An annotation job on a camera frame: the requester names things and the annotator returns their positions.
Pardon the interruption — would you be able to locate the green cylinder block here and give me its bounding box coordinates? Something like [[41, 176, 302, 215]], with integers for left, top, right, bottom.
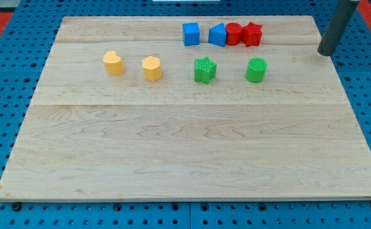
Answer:
[[245, 57, 267, 83]]

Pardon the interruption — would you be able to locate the green star block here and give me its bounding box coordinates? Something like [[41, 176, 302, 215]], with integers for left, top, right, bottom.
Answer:
[[194, 57, 217, 84]]

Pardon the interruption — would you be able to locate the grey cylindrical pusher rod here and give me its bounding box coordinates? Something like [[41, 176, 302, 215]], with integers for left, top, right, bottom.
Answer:
[[317, 0, 360, 56]]

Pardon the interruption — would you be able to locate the red cylinder block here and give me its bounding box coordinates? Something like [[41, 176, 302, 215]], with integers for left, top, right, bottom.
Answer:
[[225, 22, 242, 46]]

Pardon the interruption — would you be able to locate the red star block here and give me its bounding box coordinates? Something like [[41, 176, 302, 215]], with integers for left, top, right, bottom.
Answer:
[[241, 22, 262, 47]]

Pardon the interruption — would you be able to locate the blue triangle block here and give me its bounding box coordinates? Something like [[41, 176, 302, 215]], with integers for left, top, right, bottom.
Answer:
[[208, 23, 227, 47]]

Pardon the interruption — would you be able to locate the yellow hexagon block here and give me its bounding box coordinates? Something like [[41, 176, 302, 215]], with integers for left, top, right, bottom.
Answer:
[[142, 56, 162, 81]]

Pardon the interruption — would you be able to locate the wooden board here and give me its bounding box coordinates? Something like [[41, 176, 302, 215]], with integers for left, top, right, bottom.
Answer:
[[0, 16, 371, 203]]

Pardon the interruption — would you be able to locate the yellow heart block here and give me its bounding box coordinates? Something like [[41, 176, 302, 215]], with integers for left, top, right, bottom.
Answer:
[[103, 50, 125, 76]]

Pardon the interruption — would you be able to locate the blue cube block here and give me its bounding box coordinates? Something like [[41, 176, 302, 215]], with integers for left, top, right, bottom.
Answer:
[[182, 22, 200, 46]]

